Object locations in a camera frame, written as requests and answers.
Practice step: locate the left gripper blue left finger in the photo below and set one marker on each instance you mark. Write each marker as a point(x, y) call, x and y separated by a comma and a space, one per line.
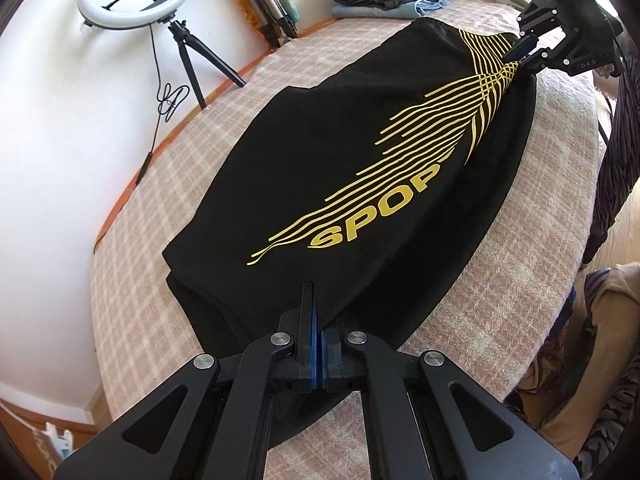
point(307, 341)

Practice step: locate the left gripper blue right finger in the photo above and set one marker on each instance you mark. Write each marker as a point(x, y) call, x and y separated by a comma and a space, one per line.
point(332, 359)

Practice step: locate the black sport pants yellow print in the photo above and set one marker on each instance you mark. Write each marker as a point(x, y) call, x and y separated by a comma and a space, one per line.
point(375, 186)

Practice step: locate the dark patterned sleeve forearm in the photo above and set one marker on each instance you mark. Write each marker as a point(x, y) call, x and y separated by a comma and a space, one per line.
point(619, 171)

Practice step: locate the folded light blue jeans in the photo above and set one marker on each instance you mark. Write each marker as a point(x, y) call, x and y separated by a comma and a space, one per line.
point(406, 11)

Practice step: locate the orange bed sheet edge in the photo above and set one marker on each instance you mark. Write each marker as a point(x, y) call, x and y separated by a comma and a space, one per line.
point(247, 70)

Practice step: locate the folded silver tripod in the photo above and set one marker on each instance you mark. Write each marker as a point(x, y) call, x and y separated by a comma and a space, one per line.
point(268, 18)

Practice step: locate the white ring light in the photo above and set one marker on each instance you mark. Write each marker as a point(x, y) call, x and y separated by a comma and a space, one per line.
point(104, 17)

